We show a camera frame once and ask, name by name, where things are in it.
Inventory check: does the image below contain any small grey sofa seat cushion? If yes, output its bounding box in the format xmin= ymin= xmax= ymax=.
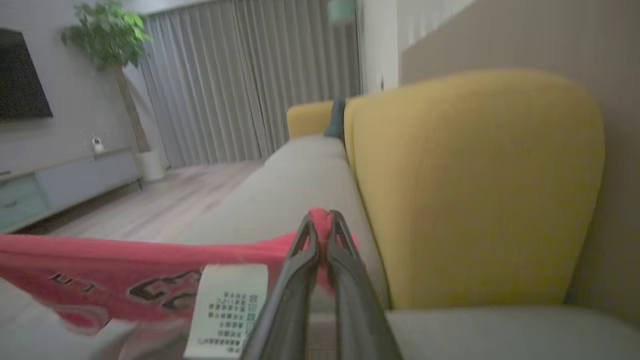
xmin=177 ymin=134 xmax=393 ymax=311

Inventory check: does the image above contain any large grey sofa seat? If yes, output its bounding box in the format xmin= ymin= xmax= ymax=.
xmin=0 ymin=277 xmax=640 ymax=360

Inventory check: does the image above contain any dark grey throw pillow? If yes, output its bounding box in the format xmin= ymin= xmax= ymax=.
xmin=323 ymin=95 xmax=347 ymax=142

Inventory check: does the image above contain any small yellow sofa cushion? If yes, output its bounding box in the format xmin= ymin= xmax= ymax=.
xmin=286 ymin=100 xmax=336 ymax=140

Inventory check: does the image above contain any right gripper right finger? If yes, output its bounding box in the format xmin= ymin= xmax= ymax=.
xmin=325 ymin=209 xmax=404 ymax=360

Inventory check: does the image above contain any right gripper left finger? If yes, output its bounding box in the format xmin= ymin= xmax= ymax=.
xmin=240 ymin=214 xmax=322 ymax=360

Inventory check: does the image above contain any white plant pot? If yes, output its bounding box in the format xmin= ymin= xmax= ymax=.
xmin=134 ymin=148 xmax=167 ymax=182

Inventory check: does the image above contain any grey pleated curtain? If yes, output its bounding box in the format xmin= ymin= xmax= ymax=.
xmin=140 ymin=0 xmax=362 ymax=169

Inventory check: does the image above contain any long grey tv cabinet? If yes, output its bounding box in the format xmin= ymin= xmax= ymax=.
xmin=0 ymin=146 xmax=145 ymax=235

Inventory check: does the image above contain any large yellow sofa back cushion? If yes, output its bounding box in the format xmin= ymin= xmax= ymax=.
xmin=343 ymin=68 xmax=607 ymax=311

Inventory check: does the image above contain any red jersey with white trim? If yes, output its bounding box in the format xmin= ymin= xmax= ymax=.
xmin=0 ymin=207 xmax=360 ymax=360

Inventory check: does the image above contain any green indoor tree plant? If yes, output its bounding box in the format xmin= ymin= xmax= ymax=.
xmin=60 ymin=0 xmax=155 ymax=153

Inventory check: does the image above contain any black wall television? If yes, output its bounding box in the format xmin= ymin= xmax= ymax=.
xmin=0 ymin=27 xmax=54 ymax=121

